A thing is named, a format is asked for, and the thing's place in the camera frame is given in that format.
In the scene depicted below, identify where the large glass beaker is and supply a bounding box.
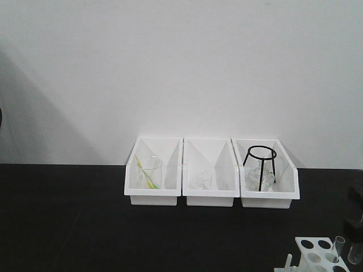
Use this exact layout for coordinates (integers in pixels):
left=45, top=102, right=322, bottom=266
left=136, top=156, right=163, bottom=190

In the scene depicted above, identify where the white right storage bin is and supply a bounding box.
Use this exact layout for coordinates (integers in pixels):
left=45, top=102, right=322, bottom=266
left=231, top=138, right=300, bottom=209

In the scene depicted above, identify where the small glass beaker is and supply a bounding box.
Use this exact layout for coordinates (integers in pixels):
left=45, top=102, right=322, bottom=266
left=196, top=169, right=212, bottom=190

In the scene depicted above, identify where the white test tube rack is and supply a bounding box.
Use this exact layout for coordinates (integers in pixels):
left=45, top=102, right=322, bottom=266
left=273, top=237, right=349, bottom=272

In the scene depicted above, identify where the white storage bin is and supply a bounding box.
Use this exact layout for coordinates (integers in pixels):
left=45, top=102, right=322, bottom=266
left=182, top=138, right=240, bottom=207
left=231, top=138, right=300, bottom=209
left=124, top=137, right=183, bottom=206

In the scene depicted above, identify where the white left storage bin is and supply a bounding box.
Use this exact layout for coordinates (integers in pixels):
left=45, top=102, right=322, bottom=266
left=124, top=137, right=183, bottom=206

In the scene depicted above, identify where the white middle storage bin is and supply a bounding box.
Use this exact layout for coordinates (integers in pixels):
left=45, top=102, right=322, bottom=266
left=182, top=138, right=240, bottom=207

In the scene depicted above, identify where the clear glass flask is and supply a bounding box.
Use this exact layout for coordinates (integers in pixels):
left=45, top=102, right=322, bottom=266
left=247, top=167, right=275, bottom=192

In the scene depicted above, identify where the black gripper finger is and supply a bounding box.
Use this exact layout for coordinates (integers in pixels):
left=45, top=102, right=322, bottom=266
left=348, top=185, right=362, bottom=206
left=343, top=219, right=362, bottom=241

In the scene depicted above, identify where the black wire tripod stand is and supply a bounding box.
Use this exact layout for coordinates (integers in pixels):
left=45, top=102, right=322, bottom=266
left=243, top=145, right=277, bottom=183

